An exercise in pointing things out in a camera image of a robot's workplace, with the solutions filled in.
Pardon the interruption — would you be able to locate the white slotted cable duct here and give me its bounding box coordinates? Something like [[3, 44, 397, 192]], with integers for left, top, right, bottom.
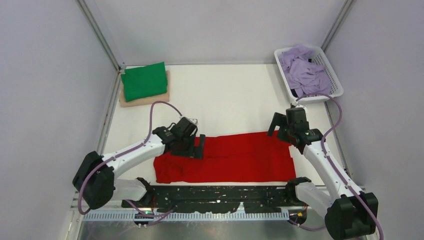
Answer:
[[83, 209, 290, 222]]

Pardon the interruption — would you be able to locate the aluminium front rail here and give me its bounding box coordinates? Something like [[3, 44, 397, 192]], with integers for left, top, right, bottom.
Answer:
[[69, 185, 373, 212]]

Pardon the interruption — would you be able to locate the right aluminium frame post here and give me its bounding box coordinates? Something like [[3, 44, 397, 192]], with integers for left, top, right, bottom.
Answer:
[[321, 0, 357, 52]]

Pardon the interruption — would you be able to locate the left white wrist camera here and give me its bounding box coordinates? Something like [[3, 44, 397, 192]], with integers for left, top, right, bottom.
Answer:
[[186, 117, 199, 126]]

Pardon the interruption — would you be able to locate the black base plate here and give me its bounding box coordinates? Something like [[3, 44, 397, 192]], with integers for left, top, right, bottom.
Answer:
[[133, 185, 307, 214]]

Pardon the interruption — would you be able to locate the black garment in basket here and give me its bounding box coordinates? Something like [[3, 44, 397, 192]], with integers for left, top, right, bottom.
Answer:
[[290, 89, 298, 98]]

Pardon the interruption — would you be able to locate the folded beige t shirt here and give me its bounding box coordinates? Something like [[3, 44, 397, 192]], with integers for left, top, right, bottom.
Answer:
[[118, 70, 171, 108]]

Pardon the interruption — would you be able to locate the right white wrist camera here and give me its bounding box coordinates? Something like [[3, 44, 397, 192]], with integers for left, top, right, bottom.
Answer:
[[290, 101, 308, 112]]

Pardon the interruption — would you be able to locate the left aluminium frame post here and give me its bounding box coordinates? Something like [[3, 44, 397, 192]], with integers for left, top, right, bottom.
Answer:
[[76, 0, 126, 73]]

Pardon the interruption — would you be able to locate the red t shirt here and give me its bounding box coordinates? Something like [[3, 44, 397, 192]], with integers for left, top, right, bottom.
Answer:
[[153, 132, 296, 184]]

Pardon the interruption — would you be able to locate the aluminium frame post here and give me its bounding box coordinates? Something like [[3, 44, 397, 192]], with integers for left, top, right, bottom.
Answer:
[[76, 0, 126, 73], [321, 0, 357, 52]]

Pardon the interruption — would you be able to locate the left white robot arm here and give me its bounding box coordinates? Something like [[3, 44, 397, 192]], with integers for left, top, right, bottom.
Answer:
[[72, 117, 206, 215]]

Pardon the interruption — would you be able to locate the white plastic basket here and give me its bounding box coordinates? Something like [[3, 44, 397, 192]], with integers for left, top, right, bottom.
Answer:
[[274, 44, 344, 105]]

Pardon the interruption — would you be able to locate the folded green t shirt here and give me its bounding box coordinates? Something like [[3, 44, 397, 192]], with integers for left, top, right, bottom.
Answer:
[[121, 62, 168, 102]]

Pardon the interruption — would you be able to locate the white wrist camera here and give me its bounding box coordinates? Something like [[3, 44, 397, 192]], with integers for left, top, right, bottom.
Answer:
[[186, 117, 199, 126], [290, 101, 308, 112]]

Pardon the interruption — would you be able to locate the lilac t shirt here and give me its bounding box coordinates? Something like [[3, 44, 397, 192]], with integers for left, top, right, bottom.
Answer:
[[278, 44, 331, 97]]

